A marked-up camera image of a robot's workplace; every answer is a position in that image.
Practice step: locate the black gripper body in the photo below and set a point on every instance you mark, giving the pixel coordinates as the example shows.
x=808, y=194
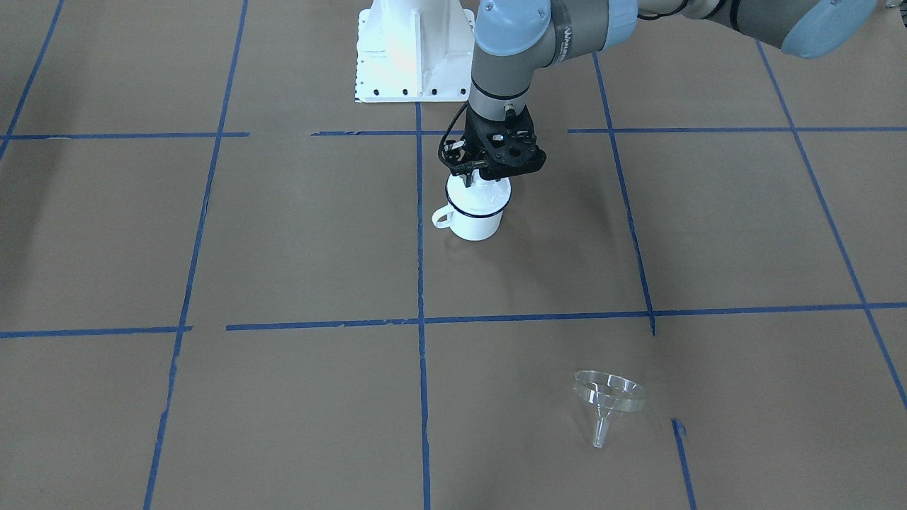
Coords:
x=473, y=139

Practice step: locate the white cup lid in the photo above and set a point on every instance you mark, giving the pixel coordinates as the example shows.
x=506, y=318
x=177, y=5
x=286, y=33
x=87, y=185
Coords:
x=484, y=198

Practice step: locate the clear glass funnel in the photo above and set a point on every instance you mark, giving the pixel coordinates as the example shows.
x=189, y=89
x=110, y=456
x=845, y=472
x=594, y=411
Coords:
x=610, y=396

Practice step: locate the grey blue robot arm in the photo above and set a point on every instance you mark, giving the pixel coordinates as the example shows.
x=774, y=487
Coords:
x=513, y=39

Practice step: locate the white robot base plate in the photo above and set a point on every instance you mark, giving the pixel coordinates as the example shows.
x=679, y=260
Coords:
x=414, y=51

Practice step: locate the white enamel cup blue rim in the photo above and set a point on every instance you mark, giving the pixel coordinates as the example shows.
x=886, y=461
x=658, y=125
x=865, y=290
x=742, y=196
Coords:
x=466, y=227

